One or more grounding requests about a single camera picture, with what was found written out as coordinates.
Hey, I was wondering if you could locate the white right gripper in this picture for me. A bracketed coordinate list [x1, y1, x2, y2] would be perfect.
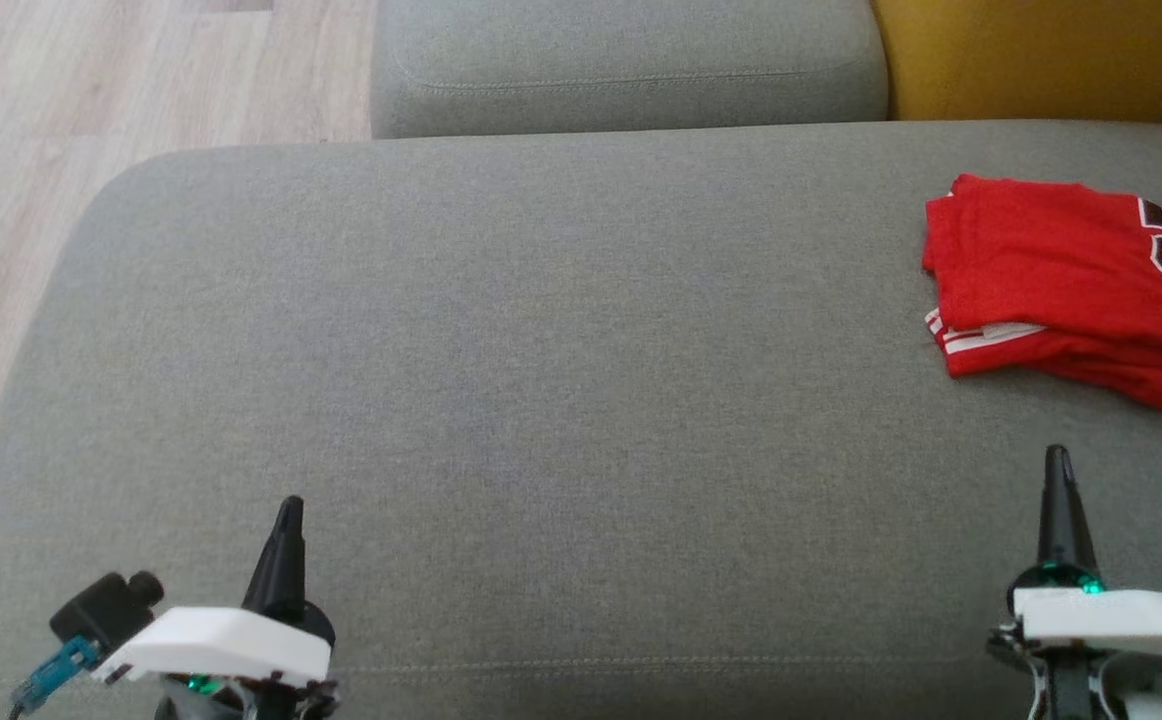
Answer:
[986, 446, 1162, 720]

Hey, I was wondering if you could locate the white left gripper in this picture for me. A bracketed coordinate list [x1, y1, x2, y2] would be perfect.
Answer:
[91, 495, 340, 720]

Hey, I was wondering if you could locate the red basketball shorts white band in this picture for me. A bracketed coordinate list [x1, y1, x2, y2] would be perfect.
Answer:
[926, 308, 1162, 417]

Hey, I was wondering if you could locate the red white basketball jersey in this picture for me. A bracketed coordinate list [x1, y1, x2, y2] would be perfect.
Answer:
[921, 173, 1162, 336]

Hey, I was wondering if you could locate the yellow sofa back cushion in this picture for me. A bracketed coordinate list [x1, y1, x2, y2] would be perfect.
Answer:
[869, 0, 1162, 126]

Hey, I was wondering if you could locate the grey fabric sofa seat cushion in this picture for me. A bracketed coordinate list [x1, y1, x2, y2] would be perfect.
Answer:
[371, 0, 890, 139]

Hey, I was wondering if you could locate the teal cable connector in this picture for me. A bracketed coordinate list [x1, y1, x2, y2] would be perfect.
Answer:
[11, 638, 102, 713]

